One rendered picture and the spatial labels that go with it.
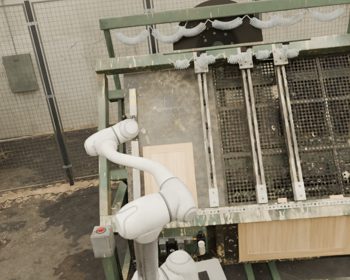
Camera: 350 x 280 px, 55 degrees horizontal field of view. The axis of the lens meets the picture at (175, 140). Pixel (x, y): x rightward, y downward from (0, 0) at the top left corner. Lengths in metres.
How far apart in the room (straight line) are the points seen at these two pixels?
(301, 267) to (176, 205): 2.18
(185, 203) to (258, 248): 1.66
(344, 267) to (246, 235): 1.00
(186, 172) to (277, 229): 0.87
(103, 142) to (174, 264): 0.71
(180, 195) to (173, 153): 1.18
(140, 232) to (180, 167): 1.24
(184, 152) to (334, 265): 1.71
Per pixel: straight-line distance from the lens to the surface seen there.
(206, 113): 2.56
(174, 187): 1.39
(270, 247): 2.95
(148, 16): 3.05
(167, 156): 2.51
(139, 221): 1.29
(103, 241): 2.32
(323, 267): 3.40
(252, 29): 3.17
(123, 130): 1.70
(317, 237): 2.99
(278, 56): 2.72
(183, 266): 1.82
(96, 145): 1.71
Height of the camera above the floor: 2.26
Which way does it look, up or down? 22 degrees down
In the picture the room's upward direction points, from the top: 6 degrees counter-clockwise
